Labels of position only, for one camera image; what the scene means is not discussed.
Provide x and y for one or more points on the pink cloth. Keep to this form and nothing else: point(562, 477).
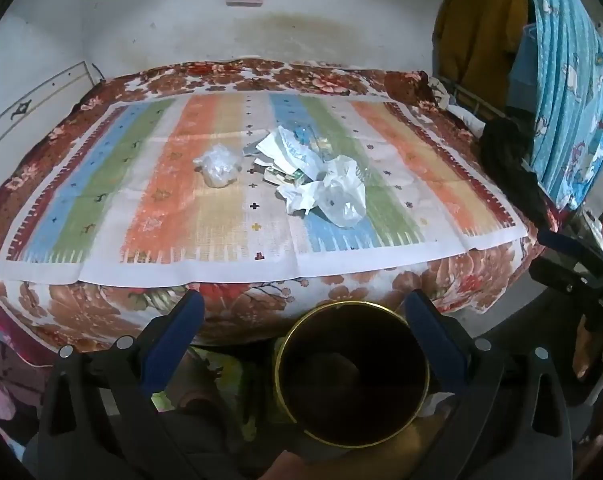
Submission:
point(1, 380)

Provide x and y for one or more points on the blue printed cloth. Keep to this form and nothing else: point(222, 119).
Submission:
point(571, 85)

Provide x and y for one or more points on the colourful printed slipper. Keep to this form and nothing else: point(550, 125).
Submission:
point(231, 380)

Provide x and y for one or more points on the small green packet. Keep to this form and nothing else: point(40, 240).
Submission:
point(281, 176)

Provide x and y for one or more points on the pile of white trash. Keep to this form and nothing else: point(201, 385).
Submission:
point(291, 152)

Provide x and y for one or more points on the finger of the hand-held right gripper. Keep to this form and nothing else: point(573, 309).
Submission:
point(564, 246)
point(561, 275)

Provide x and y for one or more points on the striped woven mat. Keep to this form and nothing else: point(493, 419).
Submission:
point(146, 195)

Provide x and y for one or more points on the clear knotted plastic bag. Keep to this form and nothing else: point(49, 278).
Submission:
point(217, 166)

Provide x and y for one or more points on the white headboard panel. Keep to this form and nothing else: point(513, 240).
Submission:
point(31, 105)

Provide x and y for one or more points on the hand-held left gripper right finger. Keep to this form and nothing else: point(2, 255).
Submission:
point(429, 332)

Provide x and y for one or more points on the black cloth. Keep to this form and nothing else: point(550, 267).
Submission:
point(511, 165)

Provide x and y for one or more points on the black bin with gold rim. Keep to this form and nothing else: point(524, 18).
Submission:
point(351, 375)

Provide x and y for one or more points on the translucent white plastic bag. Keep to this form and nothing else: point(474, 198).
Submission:
point(344, 195)

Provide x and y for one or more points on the metal bed rail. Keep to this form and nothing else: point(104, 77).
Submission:
point(469, 102)

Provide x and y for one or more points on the person's right hand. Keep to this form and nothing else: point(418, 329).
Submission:
point(586, 355)

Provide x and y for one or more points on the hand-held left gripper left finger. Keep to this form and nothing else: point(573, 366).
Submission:
point(179, 332)

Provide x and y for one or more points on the white paper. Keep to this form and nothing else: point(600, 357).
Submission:
point(299, 197)

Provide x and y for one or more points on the floral blanket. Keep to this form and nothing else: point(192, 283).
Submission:
point(291, 305)

